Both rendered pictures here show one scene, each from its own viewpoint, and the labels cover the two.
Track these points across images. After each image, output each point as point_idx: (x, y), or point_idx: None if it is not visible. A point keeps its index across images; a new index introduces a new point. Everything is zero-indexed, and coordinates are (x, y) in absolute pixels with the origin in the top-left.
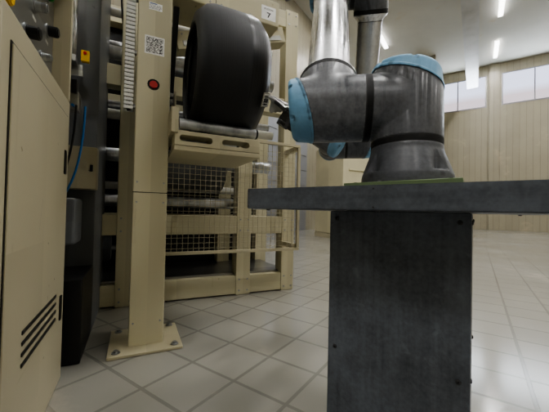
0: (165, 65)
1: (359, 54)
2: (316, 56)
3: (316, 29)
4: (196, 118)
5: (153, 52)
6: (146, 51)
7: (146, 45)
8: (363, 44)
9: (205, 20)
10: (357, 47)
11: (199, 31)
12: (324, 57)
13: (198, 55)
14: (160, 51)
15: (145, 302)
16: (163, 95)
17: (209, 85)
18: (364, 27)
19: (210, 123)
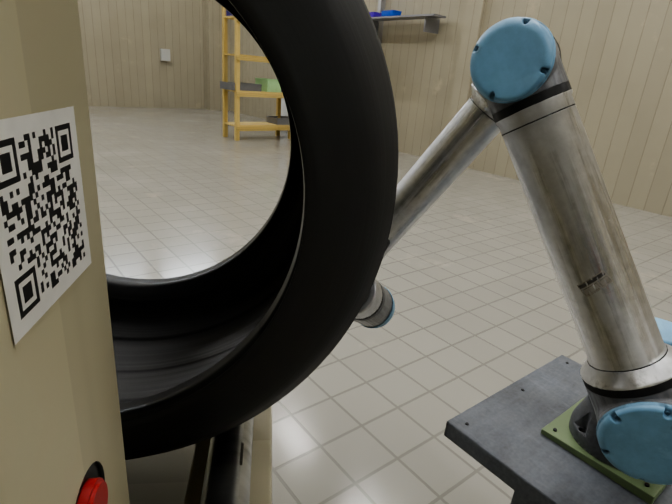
0: (101, 319)
1: (458, 162)
2: (653, 337)
3: (617, 250)
4: (188, 443)
5: (55, 281)
6: (24, 322)
7: (10, 255)
8: (475, 153)
9: (360, 61)
10: (461, 151)
11: (328, 113)
12: (662, 341)
13: (314, 236)
14: (75, 239)
15: None
16: (119, 495)
17: (336, 343)
18: (495, 131)
19: (245, 426)
